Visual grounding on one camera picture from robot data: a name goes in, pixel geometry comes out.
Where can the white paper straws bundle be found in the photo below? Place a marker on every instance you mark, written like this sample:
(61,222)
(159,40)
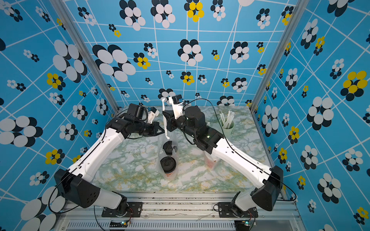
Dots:
(227,119)

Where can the aluminium right corner post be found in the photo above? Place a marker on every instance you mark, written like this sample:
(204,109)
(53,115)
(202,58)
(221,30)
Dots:
(286,36)

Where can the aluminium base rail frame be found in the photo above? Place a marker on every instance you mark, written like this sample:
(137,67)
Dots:
(183,211)

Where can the aluminium left corner post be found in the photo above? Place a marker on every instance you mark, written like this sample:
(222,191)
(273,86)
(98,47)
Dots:
(75,35)

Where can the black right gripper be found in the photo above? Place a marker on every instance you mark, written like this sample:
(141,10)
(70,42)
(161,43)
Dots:
(173,125)

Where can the green straw holder cup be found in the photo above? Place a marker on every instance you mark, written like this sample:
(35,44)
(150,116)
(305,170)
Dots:
(227,129)

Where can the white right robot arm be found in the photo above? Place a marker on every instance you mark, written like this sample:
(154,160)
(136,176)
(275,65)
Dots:
(268,181)

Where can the aluminium corner post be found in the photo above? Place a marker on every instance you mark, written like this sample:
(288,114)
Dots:
(75,35)
(286,36)

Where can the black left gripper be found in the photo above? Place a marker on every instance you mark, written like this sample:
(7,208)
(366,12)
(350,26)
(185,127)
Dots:
(155,124)

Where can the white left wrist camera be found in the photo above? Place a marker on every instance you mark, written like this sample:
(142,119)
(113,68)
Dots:
(152,113)

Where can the translucent plastic carrier bag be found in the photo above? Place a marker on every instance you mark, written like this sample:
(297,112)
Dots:
(210,160)

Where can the red cup black lid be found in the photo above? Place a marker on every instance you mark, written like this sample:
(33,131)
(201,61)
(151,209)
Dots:
(168,165)
(169,148)

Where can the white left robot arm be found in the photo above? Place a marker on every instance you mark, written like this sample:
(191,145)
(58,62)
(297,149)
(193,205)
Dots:
(75,183)

